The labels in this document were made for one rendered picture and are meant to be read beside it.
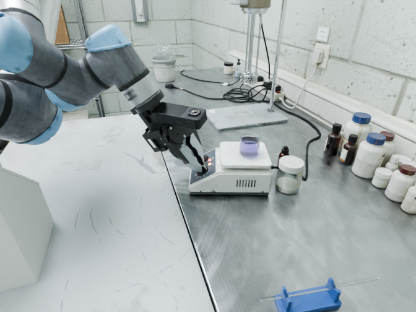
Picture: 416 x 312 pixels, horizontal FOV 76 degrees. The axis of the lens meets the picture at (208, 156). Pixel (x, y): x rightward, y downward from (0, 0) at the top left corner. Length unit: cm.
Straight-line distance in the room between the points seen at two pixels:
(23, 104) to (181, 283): 46
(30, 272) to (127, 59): 41
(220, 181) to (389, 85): 61
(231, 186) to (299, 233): 18
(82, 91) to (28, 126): 15
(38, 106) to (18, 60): 19
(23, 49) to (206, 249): 45
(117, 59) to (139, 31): 242
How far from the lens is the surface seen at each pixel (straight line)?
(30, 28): 54
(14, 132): 67
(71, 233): 64
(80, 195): 74
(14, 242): 52
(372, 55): 104
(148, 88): 57
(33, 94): 68
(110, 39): 57
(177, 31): 304
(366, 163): 82
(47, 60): 53
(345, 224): 67
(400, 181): 76
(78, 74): 58
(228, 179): 64
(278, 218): 63
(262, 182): 65
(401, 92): 98
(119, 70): 56
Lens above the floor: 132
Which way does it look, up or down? 31 degrees down
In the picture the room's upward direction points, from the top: straight up
